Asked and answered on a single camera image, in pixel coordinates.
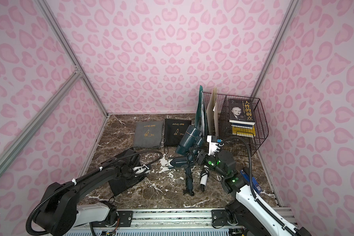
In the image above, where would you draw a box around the black pouch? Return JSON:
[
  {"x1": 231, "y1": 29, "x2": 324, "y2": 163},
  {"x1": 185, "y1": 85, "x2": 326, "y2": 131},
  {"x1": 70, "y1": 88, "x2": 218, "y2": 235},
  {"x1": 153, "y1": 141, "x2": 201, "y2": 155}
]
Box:
[
  {"x1": 108, "y1": 154, "x2": 146, "y2": 196},
  {"x1": 164, "y1": 119, "x2": 192, "y2": 147}
]

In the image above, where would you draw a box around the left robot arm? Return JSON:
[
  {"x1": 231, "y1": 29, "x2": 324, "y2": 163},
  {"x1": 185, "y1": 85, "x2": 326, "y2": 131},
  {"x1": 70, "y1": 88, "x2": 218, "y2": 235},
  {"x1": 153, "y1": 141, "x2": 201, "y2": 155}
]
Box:
[{"x1": 26, "y1": 148, "x2": 149, "y2": 236}]

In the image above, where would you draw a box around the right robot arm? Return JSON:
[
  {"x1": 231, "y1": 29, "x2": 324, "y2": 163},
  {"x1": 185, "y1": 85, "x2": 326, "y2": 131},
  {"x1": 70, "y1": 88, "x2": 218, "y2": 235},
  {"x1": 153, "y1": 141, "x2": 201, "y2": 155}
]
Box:
[{"x1": 195, "y1": 150, "x2": 311, "y2": 236}]

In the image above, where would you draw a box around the white hair dryer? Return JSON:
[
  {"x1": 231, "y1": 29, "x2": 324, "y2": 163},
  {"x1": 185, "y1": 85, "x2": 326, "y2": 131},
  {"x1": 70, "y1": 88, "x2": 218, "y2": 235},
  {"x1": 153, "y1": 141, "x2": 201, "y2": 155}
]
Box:
[{"x1": 200, "y1": 166, "x2": 209, "y2": 192}]

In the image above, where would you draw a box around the grey hair dryer pouch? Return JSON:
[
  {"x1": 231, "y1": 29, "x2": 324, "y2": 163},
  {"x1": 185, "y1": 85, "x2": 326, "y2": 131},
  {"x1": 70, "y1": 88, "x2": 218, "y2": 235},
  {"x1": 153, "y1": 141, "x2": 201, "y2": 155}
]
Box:
[{"x1": 133, "y1": 121, "x2": 164, "y2": 148}]

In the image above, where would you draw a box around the yellow striped book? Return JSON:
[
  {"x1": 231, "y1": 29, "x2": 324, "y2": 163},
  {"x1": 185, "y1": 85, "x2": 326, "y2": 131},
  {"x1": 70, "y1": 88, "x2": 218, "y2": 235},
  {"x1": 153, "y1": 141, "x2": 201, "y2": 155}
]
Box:
[{"x1": 231, "y1": 124, "x2": 256, "y2": 138}]

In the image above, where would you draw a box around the black portrait book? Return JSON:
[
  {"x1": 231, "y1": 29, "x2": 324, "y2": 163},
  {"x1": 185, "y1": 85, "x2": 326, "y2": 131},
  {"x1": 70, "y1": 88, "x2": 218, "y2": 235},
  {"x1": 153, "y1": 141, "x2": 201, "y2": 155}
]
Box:
[{"x1": 228, "y1": 99, "x2": 255, "y2": 125}]

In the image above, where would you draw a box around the blue stapler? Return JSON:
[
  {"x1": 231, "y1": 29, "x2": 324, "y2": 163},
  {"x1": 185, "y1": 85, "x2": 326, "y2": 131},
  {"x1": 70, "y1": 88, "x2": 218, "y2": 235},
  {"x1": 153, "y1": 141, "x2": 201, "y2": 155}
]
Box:
[{"x1": 240, "y1": 169, "x2": 262, "y2": 194}]

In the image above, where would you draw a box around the black wire basket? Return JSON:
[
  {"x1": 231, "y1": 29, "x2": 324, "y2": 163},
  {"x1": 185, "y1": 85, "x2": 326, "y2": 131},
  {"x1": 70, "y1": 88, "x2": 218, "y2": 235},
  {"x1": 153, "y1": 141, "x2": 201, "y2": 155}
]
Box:
[{"x1": 203, "y1": 92, "x2": 269, "y2": 156}]

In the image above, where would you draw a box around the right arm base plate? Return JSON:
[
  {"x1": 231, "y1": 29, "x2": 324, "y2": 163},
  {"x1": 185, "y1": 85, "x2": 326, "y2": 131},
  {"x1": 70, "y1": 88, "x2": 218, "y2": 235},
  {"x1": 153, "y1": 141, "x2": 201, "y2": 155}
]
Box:
[{"x1": 211, "y1": 209, "x2": 245, "y2": 229}]

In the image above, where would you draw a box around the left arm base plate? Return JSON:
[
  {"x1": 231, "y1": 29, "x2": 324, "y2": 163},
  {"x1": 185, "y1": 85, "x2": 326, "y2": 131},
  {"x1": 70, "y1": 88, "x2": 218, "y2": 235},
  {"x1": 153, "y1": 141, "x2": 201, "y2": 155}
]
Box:
[{"x1": 92, "y1": 210, "x2": 133, "y2": 227}]

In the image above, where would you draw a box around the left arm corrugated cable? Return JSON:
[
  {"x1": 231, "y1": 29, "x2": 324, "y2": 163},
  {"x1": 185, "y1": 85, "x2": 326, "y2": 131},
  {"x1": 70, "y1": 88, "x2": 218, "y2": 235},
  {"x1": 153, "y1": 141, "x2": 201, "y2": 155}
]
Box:
[{"x1": 26, "y1": 150, "x2": 163, "y2": 236}]

